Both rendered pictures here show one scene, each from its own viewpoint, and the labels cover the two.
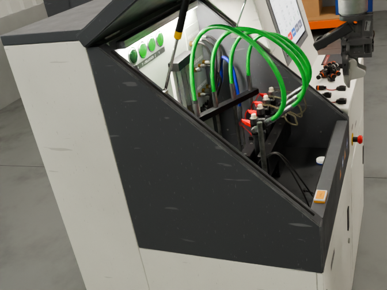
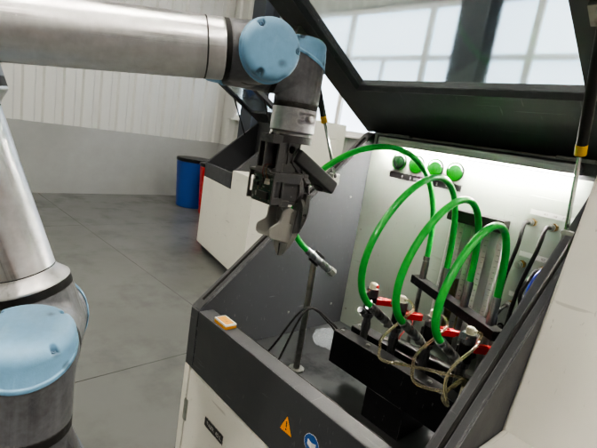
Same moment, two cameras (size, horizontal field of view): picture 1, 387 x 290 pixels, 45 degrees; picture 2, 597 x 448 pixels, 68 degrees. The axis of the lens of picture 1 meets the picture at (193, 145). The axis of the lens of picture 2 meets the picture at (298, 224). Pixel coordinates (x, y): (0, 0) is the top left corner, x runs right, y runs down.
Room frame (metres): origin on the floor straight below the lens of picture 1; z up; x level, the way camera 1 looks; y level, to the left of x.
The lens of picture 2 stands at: (1.56, -1.18, 1.41)
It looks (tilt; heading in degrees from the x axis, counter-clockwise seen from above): 11 degrees down; 111
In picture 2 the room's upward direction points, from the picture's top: 9 degrees clockwise
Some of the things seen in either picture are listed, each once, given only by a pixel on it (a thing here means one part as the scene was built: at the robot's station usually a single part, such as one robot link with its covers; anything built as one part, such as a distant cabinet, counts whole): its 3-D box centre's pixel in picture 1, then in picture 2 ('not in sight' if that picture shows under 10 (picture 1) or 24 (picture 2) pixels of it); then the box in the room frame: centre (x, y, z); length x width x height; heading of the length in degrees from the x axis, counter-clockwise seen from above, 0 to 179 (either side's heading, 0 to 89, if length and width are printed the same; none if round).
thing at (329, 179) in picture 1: (331, 181); (277, 405); (1.29, -0.42, 0.87); 0.62 x 0.04 x 0.16; 153
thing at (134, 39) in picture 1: (163, 21); (464, 153); (1.51, 0.03, 1.43); 0.54 x 0.03 x 0.02; 153
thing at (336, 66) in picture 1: (331, 68); not in sight; (1.99, -0.67, 1.01); 0.23 x 0.11 x 0.06; 153
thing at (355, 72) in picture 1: (354, 73); (269, 228); (1.24, -0.48, 1.24); 0.06 x 0.03 x 0.09; 63
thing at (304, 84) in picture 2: not in sight; (298, 73); (1.26, -0.49, 1.51); 0.09 x 0.08 x 0.11; 42
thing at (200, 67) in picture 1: (201, 65); (538, 268); (1.73, -0.08, 1.20); 0.13 x 0.03 x 0.31; 153
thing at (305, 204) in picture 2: not in sight; (296, 207); (1.28, -0.48, 1.29); 0.05 x 0.02 x 0.09; 153
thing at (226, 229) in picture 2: not in sight; (255, 169); (-0.48, 2.78, 1.00); 1.30 x 1.09 x 1.99; 142
